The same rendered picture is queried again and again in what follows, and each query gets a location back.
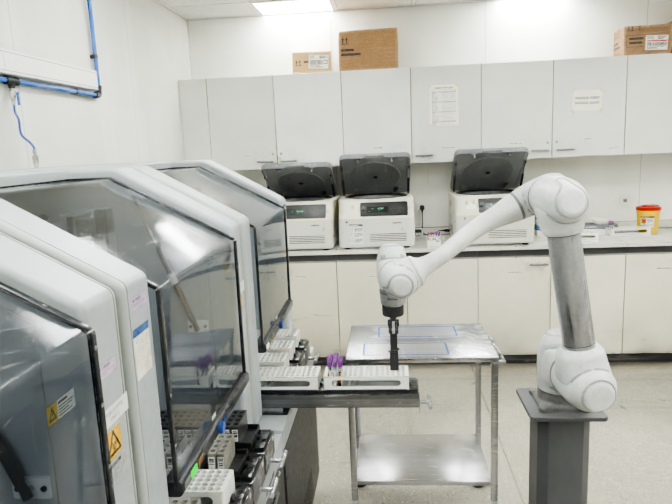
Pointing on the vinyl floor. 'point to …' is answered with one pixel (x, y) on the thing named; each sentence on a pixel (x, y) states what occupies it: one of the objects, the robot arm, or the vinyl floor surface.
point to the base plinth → (536, 359)
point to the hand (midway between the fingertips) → (394, 360)
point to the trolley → (456, 338)
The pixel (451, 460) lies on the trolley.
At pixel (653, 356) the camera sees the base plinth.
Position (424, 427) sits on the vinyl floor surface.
